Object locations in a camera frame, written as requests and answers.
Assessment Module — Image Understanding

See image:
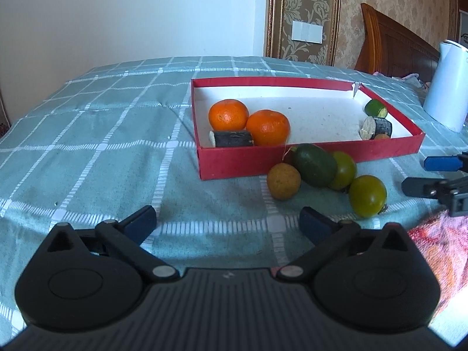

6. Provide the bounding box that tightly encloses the green tomato front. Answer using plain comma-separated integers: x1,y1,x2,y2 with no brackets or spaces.
348,175,387,218

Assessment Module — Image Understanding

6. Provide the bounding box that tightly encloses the green tomato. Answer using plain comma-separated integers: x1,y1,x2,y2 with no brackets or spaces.
328,151,357,191
348,175,387,218

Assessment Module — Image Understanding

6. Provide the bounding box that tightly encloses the cut green cucumber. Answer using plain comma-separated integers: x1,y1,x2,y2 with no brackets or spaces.
364,99,388,118
292,143,337,188

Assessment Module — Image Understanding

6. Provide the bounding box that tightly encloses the brown round longan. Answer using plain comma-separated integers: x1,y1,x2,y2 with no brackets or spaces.
266,162,302,200

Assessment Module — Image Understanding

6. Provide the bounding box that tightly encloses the pink towel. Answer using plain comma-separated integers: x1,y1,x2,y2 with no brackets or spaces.
409,211,467,315

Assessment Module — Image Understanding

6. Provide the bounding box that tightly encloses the white electric kettle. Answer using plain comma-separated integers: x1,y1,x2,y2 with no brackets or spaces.
423,40,467,132

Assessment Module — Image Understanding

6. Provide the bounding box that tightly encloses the small brown longan right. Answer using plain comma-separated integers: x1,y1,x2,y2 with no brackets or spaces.
374,133,391,140

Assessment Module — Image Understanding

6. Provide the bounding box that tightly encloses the teal plaid bedsheet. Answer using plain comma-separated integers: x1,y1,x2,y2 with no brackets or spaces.
1,56,467,342

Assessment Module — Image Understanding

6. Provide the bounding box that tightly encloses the red shallow cardboard box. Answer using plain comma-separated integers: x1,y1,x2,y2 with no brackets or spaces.
191,76,424,180

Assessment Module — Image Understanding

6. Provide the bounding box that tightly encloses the orange tangerine front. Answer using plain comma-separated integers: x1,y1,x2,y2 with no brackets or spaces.
245,109,290,146

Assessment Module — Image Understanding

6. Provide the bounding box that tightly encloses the orange tangerine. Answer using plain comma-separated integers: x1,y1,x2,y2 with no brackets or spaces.
245,109,290,146
208,99,249,131

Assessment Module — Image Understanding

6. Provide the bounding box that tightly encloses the wooden headboard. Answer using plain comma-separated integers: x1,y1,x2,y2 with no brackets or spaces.
355,3,440,82

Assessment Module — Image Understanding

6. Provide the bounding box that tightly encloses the orange tangerine rear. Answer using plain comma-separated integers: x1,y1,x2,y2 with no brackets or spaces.
208,99,249,131

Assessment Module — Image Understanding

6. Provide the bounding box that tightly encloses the gold framed wallpaper panel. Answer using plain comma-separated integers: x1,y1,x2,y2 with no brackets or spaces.
264,0,340,66

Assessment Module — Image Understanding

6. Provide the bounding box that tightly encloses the white wall switch panel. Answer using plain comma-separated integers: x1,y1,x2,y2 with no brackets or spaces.
291,21,323,44

